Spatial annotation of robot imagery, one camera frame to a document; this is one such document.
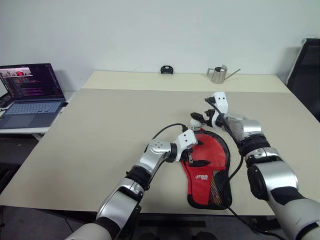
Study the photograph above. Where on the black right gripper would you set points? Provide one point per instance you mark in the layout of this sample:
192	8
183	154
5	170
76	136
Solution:
209	119

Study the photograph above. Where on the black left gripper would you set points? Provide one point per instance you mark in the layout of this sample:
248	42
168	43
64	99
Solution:
190	152

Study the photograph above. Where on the red black paddle case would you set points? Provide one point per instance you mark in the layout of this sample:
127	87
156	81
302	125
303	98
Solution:
207	155

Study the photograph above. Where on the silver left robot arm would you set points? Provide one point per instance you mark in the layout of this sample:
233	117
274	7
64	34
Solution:
152	160

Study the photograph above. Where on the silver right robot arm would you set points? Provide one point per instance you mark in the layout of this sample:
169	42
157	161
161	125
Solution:
270	175

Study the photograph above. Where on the metal watering can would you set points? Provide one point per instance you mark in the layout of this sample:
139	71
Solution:
218	76

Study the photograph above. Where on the small black holder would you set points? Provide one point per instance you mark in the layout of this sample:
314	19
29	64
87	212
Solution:
167	70

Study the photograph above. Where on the dark rounded shape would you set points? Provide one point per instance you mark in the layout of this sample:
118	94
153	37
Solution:
202	236

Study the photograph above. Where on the black office chair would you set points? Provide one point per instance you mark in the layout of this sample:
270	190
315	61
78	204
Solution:
306	72

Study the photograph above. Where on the small black dongle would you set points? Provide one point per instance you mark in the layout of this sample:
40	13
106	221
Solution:
64	104

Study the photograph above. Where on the open blue laptop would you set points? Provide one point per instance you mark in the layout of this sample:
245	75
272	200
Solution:
32	100

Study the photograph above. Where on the white side desk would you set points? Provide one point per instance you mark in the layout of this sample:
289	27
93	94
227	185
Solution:
25	130

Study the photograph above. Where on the dark flat device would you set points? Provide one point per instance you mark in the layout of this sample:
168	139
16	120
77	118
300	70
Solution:
4	101

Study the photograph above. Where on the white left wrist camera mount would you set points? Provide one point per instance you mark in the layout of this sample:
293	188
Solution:
186	140

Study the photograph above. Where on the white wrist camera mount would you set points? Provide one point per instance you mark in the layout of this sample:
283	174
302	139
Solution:
186	140
221	101

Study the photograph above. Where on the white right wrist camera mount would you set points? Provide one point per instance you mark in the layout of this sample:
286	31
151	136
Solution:
221	101

